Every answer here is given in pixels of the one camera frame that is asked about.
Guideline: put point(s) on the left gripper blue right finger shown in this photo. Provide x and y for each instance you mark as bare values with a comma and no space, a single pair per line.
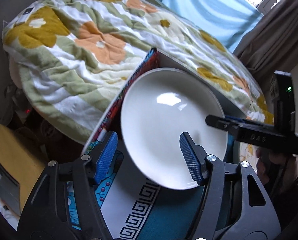
194,156

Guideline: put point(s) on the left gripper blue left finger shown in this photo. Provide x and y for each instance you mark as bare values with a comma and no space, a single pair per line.
106,152

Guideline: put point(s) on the plain white plate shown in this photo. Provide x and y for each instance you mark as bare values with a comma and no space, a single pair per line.
159,106

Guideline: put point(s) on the duck pattern deep plate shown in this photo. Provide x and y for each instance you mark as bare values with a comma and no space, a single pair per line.
245,152

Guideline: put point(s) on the person right hand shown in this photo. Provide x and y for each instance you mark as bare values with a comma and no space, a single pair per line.
276,171

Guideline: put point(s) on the teal patterned tablecloth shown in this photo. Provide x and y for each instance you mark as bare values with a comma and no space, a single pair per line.
133,206

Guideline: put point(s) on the right brown curtain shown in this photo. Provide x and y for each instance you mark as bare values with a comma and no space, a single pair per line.
273,43

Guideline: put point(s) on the yellow box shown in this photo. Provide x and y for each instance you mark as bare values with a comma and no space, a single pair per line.
22,160

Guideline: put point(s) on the floral duvet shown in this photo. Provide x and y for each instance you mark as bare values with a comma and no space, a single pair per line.
74,56

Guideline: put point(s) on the light blue window cloth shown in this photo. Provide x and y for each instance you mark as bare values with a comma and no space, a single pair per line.
226,20

